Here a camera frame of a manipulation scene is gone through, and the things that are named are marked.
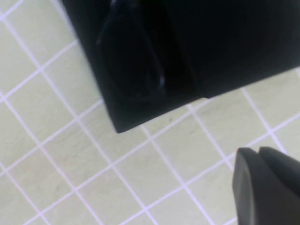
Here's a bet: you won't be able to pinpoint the green white-grid tablecloth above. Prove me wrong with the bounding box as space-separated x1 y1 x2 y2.
0 0 300 225

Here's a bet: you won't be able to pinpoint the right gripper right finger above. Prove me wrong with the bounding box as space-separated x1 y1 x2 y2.
259 146 300 197

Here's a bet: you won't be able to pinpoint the black glasses case blue print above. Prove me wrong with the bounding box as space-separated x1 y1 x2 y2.
60 0 300 134

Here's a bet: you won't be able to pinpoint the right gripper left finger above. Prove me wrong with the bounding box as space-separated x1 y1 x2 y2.
232 147 300 225

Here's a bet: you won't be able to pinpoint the black-framed glasses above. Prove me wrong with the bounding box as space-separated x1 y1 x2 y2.
95 0 171 99

